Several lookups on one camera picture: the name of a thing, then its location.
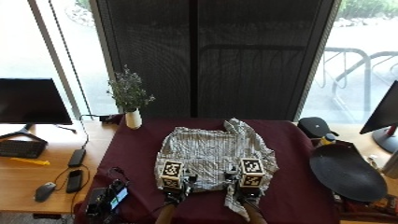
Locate person's left hand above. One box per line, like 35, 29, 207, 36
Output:
163, 169, 200, 206

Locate person's right hand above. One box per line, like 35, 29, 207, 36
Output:
223, 166, 265, 204

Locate grey striped shirt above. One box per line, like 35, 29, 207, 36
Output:
153, 117, 280, 222

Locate white marker cube on left glove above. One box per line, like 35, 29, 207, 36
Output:
159, 160, 185, 189

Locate white marker cube on glove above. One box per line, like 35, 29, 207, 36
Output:
159, 160, 185, 189
239, 158, 266, 189

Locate white marker cube on right glove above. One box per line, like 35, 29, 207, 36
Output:
239, 158, 266, 189

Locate maroon tablecloth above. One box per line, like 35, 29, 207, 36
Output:
73, 117, 342, 224

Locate white vase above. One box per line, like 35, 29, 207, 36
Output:
124, 107, 143, 131

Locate black round chair seat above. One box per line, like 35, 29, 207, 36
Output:
309, 139, 389, 203

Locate black smartphone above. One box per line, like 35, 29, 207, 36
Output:
65, 169, 85, 194

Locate black power bank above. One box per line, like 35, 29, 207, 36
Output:
67, 147, 87, 168

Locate bunch of small flowers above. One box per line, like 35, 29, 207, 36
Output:
105, 64, 157, 113

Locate grey computer mouse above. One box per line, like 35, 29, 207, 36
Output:
34, 181, 57, 203

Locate black mesh window screen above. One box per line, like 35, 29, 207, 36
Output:
89, 0, 342, 121

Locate yellow flat tool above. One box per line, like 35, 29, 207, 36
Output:
10, 157, 51, 166

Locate black monitor with round stand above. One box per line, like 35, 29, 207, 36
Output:
358, 79, 398, 154

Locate black keyboard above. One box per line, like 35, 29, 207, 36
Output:
0, 139, 48, 160

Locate metal bike rack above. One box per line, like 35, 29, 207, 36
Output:
313, 46, 398, 125

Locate black computer monitor with V-stand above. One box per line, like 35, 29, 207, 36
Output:
0, 77, 79, 144

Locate black recording device with screen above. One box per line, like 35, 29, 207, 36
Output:
85, 178, 131, 224

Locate black cable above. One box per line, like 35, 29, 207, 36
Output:
53, 114, 109, 216

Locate grey window frame post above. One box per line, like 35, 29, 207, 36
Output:
27, 0, 93, 119

